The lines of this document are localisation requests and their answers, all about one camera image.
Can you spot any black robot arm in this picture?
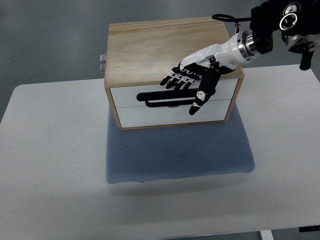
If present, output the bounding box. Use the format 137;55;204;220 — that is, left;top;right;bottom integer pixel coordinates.
238;0;320;71

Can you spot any white top drawer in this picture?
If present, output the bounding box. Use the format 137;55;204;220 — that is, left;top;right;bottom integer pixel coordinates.
110;78;238;108

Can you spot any wooden drawer cabinet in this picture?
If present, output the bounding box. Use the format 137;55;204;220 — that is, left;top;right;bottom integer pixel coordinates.
104;17;244;131

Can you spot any metal clamp behind cabinet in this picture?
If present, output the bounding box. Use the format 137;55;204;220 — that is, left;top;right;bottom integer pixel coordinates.
99;53;107;74

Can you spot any white table leg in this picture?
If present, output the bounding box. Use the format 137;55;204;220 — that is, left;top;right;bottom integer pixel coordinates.
259;230;274;240

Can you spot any white bottom drawer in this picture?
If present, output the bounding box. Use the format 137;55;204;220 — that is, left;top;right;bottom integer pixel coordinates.
117;100;231;128

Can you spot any blue mesh mat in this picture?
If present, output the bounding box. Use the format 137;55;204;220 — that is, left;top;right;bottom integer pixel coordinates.
105;108;255;184

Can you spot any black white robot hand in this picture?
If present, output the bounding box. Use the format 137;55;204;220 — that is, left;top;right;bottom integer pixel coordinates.
160;32;245;115

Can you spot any black under-table box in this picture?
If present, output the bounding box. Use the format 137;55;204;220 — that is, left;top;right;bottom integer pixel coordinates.
298;225;320;233

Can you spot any white drawer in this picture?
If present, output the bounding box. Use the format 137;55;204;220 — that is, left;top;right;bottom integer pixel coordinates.
110;78;238;108
117;100;231;128

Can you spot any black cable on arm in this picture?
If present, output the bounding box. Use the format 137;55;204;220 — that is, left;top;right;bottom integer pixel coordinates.
211;13;252;35

